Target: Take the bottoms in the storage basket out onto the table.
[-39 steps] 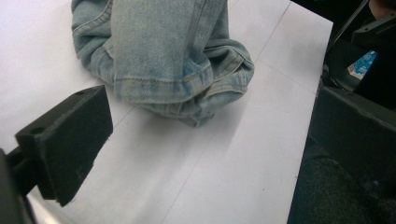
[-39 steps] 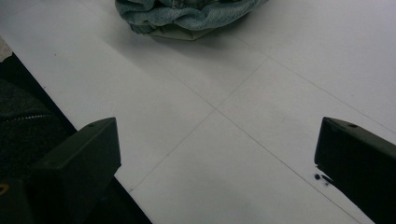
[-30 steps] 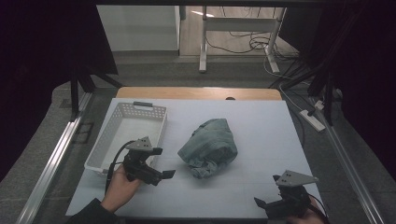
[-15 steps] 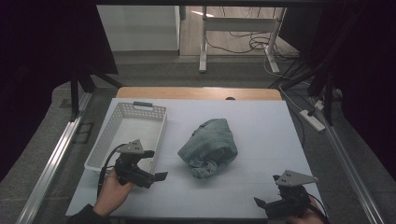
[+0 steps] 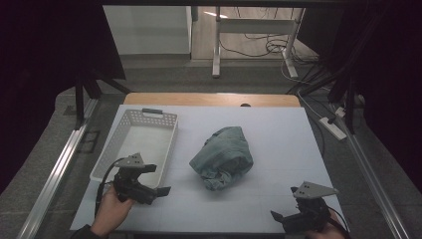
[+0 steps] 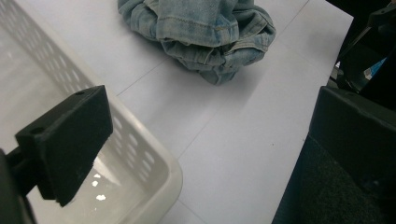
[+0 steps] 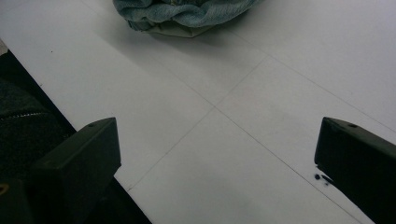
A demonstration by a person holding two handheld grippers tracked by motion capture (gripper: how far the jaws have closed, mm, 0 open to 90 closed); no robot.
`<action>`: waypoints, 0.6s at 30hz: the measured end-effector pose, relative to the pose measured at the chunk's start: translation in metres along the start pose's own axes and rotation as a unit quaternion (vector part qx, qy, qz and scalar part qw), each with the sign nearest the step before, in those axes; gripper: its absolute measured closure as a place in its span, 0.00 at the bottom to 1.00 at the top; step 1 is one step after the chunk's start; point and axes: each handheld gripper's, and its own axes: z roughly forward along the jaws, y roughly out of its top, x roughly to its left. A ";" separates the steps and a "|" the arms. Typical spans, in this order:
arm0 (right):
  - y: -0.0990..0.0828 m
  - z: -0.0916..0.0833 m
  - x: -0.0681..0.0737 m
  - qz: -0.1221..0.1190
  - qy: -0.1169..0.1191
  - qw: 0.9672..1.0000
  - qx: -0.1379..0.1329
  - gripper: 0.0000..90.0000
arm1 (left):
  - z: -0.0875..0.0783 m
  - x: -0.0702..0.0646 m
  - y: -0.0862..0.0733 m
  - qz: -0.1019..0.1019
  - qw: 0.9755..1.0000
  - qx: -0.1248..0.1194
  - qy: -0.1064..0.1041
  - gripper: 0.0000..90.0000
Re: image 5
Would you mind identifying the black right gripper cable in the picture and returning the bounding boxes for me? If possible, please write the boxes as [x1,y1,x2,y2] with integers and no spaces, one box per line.
[326,206,352,239]

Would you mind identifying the white desk frame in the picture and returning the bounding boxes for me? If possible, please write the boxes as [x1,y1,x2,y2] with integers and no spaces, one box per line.
[212,6,307,80]

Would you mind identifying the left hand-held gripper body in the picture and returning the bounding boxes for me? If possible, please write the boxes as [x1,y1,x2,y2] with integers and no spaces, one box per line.
[112,152,158,206]

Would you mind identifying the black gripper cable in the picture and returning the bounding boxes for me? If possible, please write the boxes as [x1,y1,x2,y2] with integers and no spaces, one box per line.
[326,206,352,239]
[94,157,125,218]

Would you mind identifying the person's left hand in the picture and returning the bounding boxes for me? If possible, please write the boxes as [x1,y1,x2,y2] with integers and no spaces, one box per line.
[90,183,137,238]

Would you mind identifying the white table mat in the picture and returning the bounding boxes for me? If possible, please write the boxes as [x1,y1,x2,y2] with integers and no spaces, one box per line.
[69,104,344,235]

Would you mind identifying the black curtain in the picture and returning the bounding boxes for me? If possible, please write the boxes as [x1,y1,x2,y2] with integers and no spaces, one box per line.
[298,0,422,183]
[0,0,127,193]

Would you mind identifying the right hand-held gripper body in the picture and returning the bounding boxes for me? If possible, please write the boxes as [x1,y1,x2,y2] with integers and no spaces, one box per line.
[281,180,339,234]

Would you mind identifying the white power strip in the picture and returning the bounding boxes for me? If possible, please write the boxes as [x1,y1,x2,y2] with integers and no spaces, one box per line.
[318,117,347,141]

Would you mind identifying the white perforated plastic basket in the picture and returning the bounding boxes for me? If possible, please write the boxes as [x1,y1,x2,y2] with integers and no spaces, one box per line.
[89,108,179,189]

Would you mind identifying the black floor cables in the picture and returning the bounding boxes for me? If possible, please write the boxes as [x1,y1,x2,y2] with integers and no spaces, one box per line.
[220,33,321,68]

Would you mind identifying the person's right hand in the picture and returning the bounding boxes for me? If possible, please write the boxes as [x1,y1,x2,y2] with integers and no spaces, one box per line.
[305,212,349,239]

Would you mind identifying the white cabinet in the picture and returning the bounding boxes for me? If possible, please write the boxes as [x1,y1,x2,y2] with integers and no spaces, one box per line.
[103,4,193,56]

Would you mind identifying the aluminium frame rail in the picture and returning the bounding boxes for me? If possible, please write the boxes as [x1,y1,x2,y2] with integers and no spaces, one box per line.
[16,98,101,239]
[331,103,411,239]

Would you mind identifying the green cloth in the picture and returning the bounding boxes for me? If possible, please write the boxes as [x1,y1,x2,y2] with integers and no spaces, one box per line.
[188,125,255,192]

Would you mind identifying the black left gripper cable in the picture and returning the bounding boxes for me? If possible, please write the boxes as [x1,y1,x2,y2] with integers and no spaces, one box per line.
[94,157,125,218]

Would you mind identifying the white floor cable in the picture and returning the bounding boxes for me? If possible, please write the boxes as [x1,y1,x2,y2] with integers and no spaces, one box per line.
[281,59,324,120]

